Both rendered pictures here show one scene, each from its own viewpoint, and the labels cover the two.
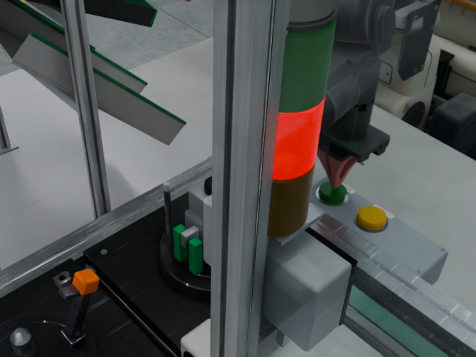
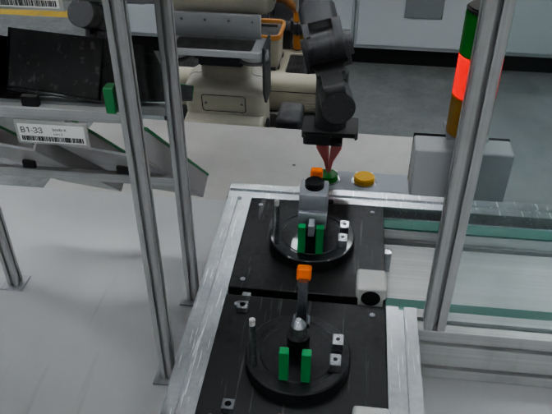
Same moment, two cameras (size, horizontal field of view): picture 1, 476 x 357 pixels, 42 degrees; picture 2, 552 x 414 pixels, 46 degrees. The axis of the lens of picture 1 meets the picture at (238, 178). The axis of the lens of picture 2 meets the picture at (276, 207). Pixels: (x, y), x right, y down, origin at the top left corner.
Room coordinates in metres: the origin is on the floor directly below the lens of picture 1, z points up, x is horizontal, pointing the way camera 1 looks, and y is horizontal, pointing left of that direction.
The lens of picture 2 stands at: (-0.09, 0.59, 1.65)
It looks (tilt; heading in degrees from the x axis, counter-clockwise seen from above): 36 degrees down; 322
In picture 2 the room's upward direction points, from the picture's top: straight up
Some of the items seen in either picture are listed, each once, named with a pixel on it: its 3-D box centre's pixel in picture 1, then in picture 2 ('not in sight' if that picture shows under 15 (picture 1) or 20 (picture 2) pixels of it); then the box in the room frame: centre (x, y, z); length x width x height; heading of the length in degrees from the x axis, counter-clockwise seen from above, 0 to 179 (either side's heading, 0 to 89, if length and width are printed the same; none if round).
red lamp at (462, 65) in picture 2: not in sight; (477, 75); (0.32, -0.03, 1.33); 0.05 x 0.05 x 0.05
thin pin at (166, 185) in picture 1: (167, 209); (277, 222); (0.56, 0.08, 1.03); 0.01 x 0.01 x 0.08
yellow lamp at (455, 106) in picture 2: not in sight; (470, 113); (0.32, -0.03, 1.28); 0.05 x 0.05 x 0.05
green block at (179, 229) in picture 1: (180, 243); (301, 237); (0.52, 0.07, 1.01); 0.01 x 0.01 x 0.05; 45
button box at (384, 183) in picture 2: not in sight; (362, 193); (0.63, -0.19, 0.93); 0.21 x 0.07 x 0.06; 45
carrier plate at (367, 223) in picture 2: (215, 262); (311, 247); (0.54, 0.02, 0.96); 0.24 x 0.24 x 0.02; 45
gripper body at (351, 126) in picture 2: not in sight; (330, 115); (0.69, -0.14, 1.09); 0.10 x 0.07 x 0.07; 45
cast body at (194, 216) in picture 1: (210, 209); (313, 203); (0.53, 0.03, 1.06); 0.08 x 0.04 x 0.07; 135
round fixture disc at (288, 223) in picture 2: (215, 251); (311, 238); (0.54, 0.02, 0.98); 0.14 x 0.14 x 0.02
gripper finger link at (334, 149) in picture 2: not in sight; (323, 149); (0.69, -0.13, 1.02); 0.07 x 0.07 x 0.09; 45
